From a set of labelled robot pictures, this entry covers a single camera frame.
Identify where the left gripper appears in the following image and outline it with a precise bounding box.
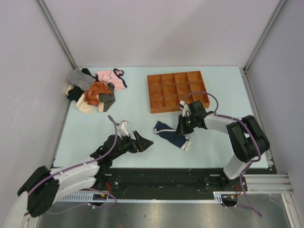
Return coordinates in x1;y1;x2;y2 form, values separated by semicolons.
110;130;152;160

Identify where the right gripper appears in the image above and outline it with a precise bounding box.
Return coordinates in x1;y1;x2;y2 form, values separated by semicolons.
175;114;197;136

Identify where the navy underwear with white trim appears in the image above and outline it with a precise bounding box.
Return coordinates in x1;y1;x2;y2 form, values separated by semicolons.
153;121;192;151

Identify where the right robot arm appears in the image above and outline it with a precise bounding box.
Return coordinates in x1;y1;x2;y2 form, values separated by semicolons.
175;100;270;190

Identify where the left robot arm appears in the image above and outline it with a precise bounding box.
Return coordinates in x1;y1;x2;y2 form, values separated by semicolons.
17;131;154;217

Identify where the olive and beige underwear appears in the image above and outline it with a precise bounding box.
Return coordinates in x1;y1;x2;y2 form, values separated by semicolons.
97;92;115;112

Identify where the orange underwear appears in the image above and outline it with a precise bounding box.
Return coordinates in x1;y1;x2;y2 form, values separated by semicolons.
84;81;112;105

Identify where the cream underwear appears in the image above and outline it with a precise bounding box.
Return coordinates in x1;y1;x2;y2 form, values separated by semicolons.
76;94;95;114

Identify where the pink underwear with navy trim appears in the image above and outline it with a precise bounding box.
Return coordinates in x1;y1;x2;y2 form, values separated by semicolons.
95;68;127;91

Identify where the black underwear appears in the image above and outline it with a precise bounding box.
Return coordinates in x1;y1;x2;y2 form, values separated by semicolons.
67;86;84;102

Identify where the grey ribbed underwear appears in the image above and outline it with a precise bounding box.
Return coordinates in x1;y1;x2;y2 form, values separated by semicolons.
68;68;96;91

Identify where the wooden compartment tray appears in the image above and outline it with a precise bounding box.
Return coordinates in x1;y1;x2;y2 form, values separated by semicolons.
147;71;210;114

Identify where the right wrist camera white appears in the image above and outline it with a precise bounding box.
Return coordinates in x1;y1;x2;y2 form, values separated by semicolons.
179;100;191;117

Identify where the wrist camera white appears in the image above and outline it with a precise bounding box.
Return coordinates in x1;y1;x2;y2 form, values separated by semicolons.
179;100;191;117
117;120;130;137

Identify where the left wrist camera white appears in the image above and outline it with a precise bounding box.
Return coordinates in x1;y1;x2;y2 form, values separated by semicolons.
117;120;130;137

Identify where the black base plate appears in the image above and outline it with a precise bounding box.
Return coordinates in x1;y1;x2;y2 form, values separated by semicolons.
93;168;247;192

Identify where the grey slotted cable duct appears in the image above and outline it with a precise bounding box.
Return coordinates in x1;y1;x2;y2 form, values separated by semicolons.
57;191;224;204

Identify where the aluminium corner post right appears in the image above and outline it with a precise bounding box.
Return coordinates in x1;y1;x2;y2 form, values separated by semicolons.
244;0;288;72

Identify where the aluminium corner post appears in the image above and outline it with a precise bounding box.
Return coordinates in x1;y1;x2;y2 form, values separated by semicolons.
244;0;288;72
35;0;78;69

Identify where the aluminium rail front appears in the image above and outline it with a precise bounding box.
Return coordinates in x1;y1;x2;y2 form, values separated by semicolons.
244;174;294;194

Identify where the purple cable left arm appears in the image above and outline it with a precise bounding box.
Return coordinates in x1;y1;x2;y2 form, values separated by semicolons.
23;115;119;216

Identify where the aluminium corner post left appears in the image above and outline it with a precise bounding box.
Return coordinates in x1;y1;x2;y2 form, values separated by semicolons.
35;0;78;69

